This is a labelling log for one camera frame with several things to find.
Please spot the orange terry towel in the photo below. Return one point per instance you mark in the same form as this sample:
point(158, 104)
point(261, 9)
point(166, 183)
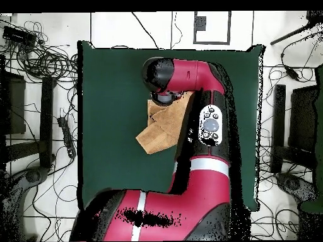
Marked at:
point(164, 131)

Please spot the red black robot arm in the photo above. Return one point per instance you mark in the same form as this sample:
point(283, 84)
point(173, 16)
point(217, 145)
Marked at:
point(207, 191)

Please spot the dark green table cloth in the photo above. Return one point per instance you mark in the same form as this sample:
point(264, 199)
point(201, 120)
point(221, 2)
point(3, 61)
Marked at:
point(106, 151)

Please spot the black power strip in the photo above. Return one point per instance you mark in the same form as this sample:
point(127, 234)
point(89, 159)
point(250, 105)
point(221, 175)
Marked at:
point(66, 137)

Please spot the dark grey square patch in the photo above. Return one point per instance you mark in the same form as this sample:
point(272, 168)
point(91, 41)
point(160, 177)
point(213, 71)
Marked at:
point(200, 24)

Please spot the black stand base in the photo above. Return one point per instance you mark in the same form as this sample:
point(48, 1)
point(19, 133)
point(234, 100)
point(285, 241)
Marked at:
point(32, 176)
point(292, 185)

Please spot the dark box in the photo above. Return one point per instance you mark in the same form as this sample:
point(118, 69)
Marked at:
point(302, 118)
point(15, 103)

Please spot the black power adapter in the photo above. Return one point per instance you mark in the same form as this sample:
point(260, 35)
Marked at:
point(292, 73)

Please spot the black tripod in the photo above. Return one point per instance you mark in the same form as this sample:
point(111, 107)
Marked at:
point(287, 36)

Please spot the black electronics box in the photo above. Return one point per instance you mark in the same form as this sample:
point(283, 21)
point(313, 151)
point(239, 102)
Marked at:
point(17, 36)

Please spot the grey square frame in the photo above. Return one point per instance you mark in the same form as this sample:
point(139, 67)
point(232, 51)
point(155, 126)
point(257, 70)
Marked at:
point(194, 37)

